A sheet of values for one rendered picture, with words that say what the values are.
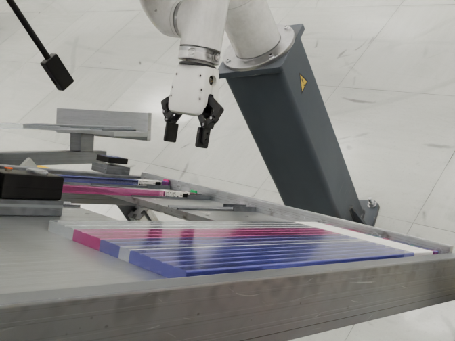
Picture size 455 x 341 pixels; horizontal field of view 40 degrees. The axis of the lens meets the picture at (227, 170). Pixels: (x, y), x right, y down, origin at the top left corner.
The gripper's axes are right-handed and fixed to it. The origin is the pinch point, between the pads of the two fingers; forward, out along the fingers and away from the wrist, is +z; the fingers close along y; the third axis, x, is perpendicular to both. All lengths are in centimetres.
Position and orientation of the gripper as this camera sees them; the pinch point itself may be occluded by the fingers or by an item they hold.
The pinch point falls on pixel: (185, 140)
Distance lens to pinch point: 127.2
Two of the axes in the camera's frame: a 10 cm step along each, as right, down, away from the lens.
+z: -1.6, 9.9, 0.5
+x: -6.5, -0.7, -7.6
